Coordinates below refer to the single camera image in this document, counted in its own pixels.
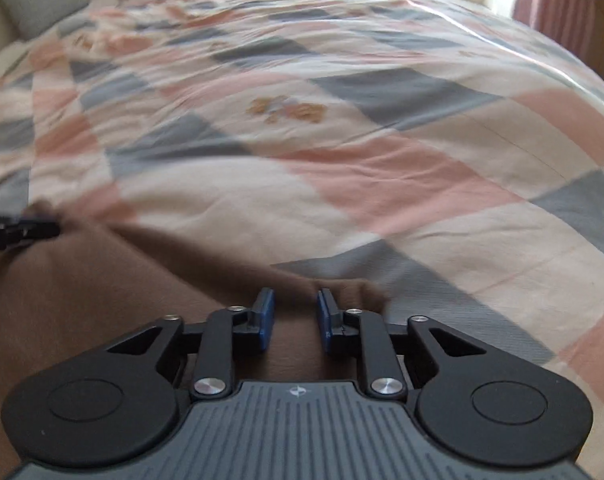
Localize brown garment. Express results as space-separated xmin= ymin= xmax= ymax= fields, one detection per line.
xmin=0 ymin=211 xmax=387 ymax=478

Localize pink grey checkered bedspread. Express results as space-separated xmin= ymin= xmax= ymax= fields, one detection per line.
xmin=0 ymin=0 xmax=604 ymax=479

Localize pink right curtain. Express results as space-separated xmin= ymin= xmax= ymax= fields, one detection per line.
xmin=512 ymin=0 xmax=596 ymax=60

